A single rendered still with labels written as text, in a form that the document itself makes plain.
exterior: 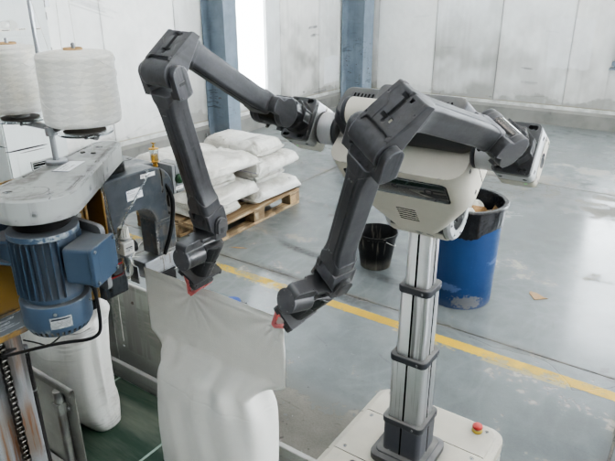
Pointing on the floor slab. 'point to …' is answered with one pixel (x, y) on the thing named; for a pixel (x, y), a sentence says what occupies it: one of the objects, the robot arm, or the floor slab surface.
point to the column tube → (10, 451)
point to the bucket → (377, 246)
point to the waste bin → (472, 255)
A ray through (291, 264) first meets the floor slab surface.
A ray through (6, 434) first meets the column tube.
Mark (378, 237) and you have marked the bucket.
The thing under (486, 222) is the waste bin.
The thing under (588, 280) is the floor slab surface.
